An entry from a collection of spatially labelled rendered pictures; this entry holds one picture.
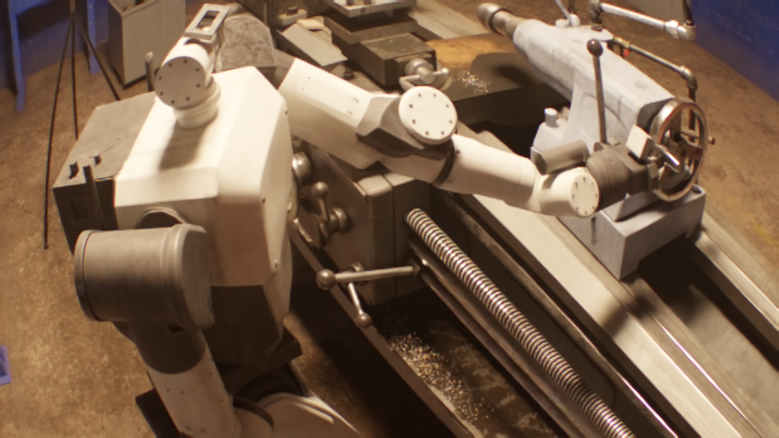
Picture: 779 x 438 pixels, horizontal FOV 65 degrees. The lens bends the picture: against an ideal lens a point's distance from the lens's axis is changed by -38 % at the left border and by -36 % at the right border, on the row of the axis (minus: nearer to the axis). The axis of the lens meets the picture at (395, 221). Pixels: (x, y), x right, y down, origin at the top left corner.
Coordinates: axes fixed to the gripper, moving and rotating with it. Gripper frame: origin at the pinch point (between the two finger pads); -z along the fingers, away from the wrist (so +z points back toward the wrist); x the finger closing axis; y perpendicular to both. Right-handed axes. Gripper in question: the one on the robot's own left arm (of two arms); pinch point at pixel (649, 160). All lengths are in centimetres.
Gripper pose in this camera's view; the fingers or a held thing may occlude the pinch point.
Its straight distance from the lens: 143.7
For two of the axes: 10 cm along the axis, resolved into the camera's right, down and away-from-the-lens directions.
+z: -8.8, 3.0, -3.6
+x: 4.7, 5.0, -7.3
